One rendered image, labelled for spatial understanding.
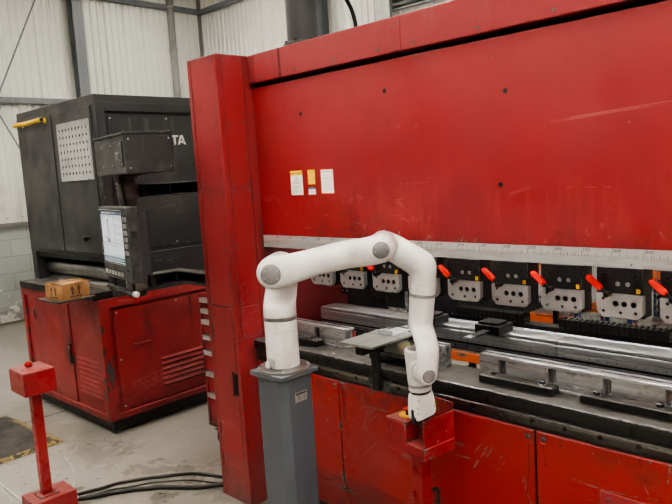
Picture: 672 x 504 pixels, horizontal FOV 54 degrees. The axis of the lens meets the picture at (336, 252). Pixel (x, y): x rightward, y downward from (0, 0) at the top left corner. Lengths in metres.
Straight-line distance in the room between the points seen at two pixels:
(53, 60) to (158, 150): 6.73
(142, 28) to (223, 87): 7.40
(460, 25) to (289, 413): 1.53
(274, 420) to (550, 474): 0.98
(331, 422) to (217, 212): 1.17
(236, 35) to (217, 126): 7.29
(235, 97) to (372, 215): 0.97
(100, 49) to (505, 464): 8.73
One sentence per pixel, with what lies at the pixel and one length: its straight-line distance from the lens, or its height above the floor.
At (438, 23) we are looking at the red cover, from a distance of 2.66.
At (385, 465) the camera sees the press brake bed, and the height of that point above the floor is 0.44.
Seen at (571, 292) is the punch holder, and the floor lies 1.25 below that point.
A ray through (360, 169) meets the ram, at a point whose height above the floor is 1.71.
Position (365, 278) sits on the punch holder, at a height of 1.22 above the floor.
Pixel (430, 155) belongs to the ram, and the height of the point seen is 1.74.
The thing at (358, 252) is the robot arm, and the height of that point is 1.42.
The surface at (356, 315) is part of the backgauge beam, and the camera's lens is 3.42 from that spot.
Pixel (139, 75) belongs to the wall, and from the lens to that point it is 10.54.
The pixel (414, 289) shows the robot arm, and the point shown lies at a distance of 2.34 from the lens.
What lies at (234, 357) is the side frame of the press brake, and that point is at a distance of 3.47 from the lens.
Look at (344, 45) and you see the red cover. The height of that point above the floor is 2.23.
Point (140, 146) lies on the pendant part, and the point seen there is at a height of 1.88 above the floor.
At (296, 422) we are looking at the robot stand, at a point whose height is 0.82.
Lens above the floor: 1.71
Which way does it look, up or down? 7 degrees down
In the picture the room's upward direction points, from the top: 4 degrees counter-clockwise
